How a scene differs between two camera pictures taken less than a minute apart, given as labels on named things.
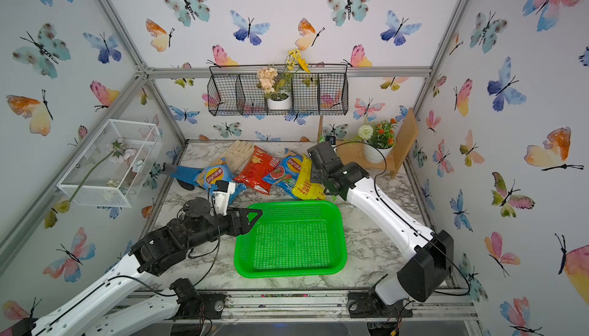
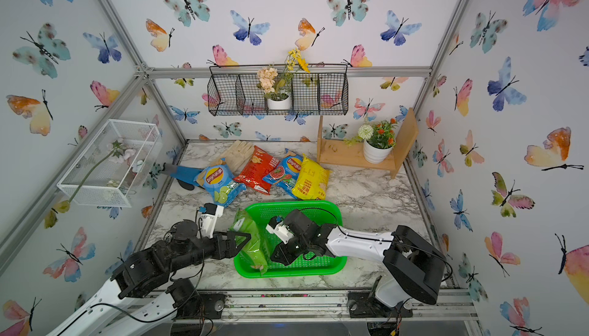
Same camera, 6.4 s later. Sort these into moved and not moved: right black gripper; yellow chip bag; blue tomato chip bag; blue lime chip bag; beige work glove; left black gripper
Moved: left black gripper; right black gripper
Not moved: blue lime chip bag; yellow chip bag; blue tomato chip bag; beige work glove
